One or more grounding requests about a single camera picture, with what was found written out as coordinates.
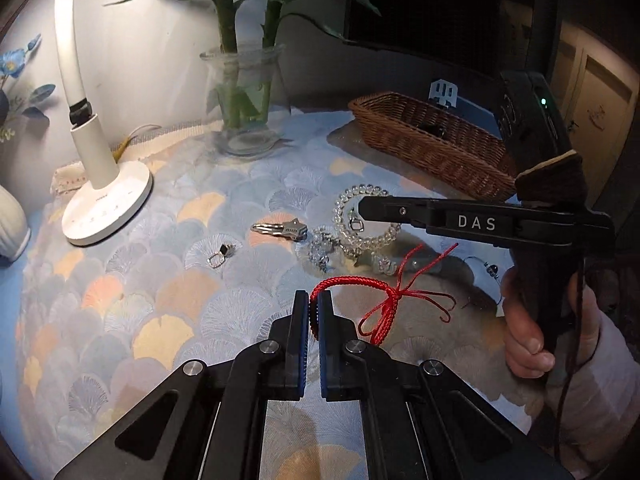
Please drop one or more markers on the silver hair claw clip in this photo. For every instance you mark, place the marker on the silver hair claw clip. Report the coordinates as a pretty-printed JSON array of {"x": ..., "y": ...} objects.
[{"x": 290, "y": 230}]

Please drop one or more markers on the grey metal phone stand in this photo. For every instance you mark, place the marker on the grey metal phone stand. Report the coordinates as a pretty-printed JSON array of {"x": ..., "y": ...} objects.
[{"x": 443, "y": 93}]

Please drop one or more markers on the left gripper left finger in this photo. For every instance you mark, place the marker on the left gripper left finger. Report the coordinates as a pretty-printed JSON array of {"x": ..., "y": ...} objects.
[{"x": 287, "y": 371}]

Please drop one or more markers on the dark television screen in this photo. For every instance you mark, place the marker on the dark television screen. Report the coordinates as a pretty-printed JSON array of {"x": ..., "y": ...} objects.
[{"x": 440, "y": 30}]

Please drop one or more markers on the beige wooden door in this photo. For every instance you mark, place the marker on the beige wooden door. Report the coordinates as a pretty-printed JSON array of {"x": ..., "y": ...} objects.
[{"x": 596, "y": 91}]

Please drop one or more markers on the square silver earring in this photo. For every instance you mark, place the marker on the square silver earring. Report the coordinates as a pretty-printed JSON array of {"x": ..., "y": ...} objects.
[{"x": 220, "y": 256}]

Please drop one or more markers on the glass vase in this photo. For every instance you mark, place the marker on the glass vase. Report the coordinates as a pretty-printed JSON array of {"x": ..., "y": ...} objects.
[{"x": 246, "y": 104}]

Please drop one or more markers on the beige woven cloth strip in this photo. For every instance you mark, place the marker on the beige woven cloth strip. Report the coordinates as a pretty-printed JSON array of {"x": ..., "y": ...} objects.
[{"x": 142, "y": 146}]

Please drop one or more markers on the white ribbed ceramic vase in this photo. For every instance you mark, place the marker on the white ribbed ceramic vase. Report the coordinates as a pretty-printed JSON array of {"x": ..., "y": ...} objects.
[{"x": 14, "y": 229}]

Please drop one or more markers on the person's right hand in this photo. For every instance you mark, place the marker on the person's right hand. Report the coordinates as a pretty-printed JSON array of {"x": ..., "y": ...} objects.
[{"x": 524, "y": 341}]

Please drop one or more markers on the white desk lamp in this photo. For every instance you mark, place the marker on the white desk lamp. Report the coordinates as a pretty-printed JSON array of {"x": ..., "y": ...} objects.
[{"x": 114, "y": 191}]

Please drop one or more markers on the brown wicker basket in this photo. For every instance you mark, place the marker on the brown wicker basket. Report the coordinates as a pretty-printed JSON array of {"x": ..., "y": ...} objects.
[{"x": 447, "y": 147}]

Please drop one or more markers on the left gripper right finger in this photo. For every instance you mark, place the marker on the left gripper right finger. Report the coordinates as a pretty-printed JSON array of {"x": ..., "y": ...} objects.
[{"x": 338, "y": 377}]

